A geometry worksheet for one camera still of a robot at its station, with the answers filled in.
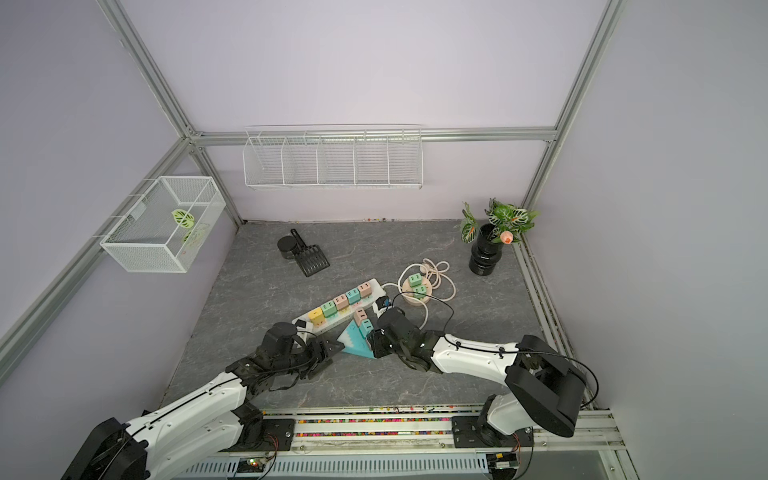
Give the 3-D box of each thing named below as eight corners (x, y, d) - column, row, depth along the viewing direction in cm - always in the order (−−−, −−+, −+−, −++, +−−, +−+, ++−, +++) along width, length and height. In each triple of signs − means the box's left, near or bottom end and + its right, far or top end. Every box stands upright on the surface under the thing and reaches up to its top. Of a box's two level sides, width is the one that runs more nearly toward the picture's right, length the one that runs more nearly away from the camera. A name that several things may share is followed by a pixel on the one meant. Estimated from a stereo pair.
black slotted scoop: (306, 278, 106) (304, 273, 103) (282, 240, 118) (279, 234, 115) (330, 265, 109) (328, 260, 107) (304, 230, 121) (302, 224, 119)
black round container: (278, 260, 112) (274, 252, 109) (283, 243, 117) (280, 235, 114) (296, 260, 112) (293, 252, 109) (301, 243, 117) (298, 235, 114)
